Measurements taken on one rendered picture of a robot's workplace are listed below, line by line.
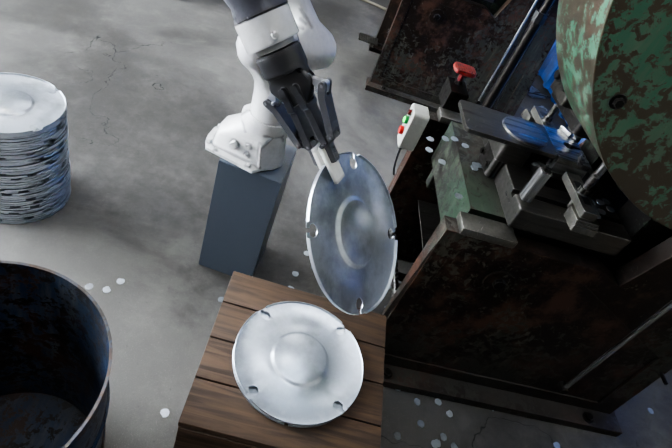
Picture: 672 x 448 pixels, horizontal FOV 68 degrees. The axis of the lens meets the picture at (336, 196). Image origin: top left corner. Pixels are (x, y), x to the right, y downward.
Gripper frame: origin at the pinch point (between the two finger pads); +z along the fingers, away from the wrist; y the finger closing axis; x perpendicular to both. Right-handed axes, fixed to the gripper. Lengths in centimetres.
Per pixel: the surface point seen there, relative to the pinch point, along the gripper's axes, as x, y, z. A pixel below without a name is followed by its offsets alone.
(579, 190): 48, 28, 39
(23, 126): 7, -95, -25
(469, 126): 47, 8, 17
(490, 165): 52, 8, 31
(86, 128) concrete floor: 48, -137, -15
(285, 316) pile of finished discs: 0.8, -30.3, 35.7
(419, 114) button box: 69, -14, 18
